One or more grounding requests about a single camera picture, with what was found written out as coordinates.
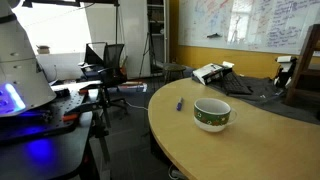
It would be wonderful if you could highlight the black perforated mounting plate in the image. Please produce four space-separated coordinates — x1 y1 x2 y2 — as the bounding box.
0 90 99 145

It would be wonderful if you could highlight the dark grey cloth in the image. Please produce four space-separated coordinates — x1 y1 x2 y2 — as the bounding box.
191 73 320 126

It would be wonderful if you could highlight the round dark stool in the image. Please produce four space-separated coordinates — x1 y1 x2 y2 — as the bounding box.
163 64 186 83

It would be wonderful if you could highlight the green and white mug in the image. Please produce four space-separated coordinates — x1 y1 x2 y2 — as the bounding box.
193 98 238 132

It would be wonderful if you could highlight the black keyboard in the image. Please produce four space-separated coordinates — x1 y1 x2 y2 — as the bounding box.
222 72 251 95

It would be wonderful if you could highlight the white and black device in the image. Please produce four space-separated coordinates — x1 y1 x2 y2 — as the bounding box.
274 56 297 88

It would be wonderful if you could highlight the black tripod stand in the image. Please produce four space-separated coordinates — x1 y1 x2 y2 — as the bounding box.
139 32 156 78

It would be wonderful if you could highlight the black office chair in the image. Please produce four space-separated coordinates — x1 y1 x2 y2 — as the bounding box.
78 42 128 114

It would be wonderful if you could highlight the black and white box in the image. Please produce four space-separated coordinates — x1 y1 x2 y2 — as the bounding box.
193 63 230 85

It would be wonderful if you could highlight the whiteboard with writing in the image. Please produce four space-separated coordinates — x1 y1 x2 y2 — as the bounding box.
178 0 320 55

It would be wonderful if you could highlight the black whiteboard eraser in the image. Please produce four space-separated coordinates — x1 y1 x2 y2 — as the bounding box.
207 33 222 38

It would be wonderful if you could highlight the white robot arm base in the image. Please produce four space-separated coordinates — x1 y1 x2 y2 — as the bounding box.
0 0 56 117

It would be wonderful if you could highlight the wooden shelf frame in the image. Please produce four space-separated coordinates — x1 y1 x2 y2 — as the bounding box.
285 24 320 105

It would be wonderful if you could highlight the blue capped marker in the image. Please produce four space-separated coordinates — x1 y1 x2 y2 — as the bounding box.
176 97 183 111

